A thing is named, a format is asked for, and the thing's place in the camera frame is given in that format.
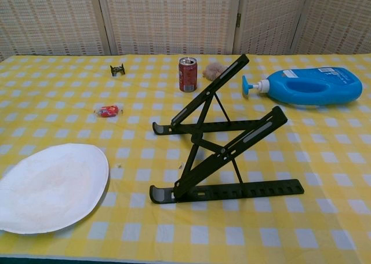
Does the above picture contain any white paper plate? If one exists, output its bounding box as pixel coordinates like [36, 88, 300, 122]
[0, 143, 110, 235]

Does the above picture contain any woven folding screen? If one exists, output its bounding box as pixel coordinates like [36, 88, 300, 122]
[0, 0, 371, 56]

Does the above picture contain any beige fluffy plush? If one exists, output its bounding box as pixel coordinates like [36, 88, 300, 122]
[202, 63, 227, 81]

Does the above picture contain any red soda can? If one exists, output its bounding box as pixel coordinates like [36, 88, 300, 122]
[178, 57, 198, 93]

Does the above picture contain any red wrapped candy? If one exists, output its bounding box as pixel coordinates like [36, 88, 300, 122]
[93, 104, 125, 119]

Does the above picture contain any black folding laptop stand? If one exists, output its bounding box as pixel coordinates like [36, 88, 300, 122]
[149, 54, 305, 204]

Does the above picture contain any blue pump detergent bottle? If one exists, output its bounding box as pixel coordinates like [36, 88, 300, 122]
[242, 67, 363, 106]

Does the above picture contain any yellow checkered tablecloth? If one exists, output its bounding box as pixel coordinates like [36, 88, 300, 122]
[0, 54, 371, 262]

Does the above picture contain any small black clip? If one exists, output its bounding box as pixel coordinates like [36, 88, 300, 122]
[110, 63, 126, 76]

